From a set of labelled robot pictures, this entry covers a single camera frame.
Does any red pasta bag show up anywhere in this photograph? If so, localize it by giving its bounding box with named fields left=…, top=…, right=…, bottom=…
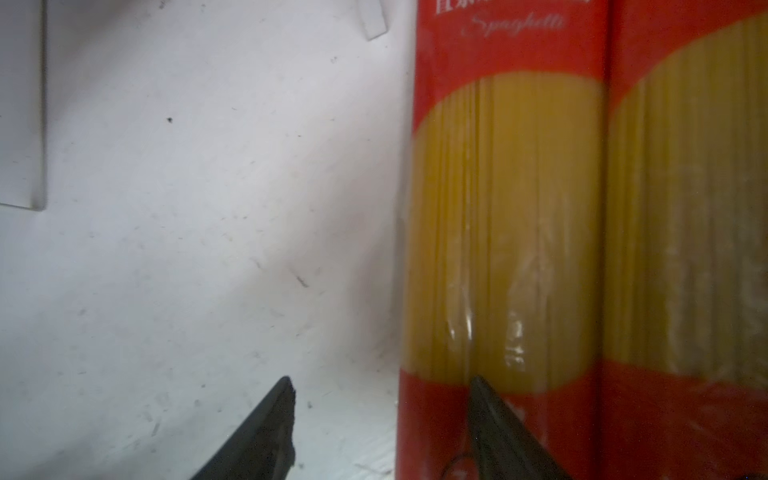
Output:
left=395, top=1, right=609, bottom=479
left=600, top=1, right=767, bottom=479

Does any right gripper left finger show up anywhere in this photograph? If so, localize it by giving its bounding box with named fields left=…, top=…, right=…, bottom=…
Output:
left=193, top=376, right=296, bottom=480

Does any wooden two-tier shelf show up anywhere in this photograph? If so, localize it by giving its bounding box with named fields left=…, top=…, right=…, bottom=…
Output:
left=1, top=1, right=233, bottom=212

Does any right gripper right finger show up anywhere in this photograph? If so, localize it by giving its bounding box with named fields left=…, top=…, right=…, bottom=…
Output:
left=468, top=376, right=570, bottom=480

